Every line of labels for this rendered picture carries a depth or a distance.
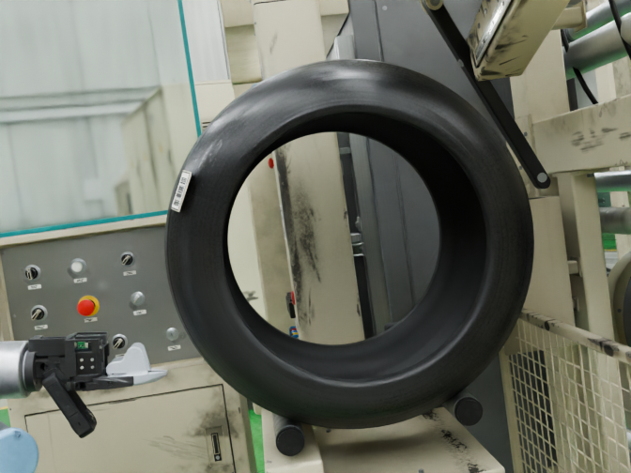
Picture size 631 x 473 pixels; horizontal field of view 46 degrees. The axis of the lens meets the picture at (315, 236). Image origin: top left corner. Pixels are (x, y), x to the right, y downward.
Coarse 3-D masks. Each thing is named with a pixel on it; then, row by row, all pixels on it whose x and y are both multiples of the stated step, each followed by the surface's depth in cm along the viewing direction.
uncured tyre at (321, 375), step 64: (320, 64) 112; (384, 64) 113; (256, 128) 108; (320, 128) 136; (384, 128) 137; (448, 128) 110; (192, 192) 108; (448, 192) 138; (512, 192) 112; (192, 256) 108; (448, 256) 139; (512, 256) 112; (192, 320) 110; (256, 320) 137; (448, 320) 138; (512, 320) 115; (256, 384) 110; (320, 384) 110; (384, 384) 111; (448, 384) 112
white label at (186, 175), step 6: (186, 174) 108; (180, 180) 110; (186, 180) 108; (180, 186) 109; (186, 186) 107; (180, 192) 108; (174, 198) 110; (180, 198) 108; (174, 204) 110; (180, 204) 107
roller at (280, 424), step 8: (272, 416) 126; (280, 416) 120; (280, 424) 116; (288, 424) 114; (296, 424) 115; (280, 432) 113; (288, 432) 113; (296, 432) 113; (280, 440) 113; (288, 440) 113; (296, 440) 113; (304, 440) 113; (280, 448) 113; (288, 448) 113; (296, 448) 113
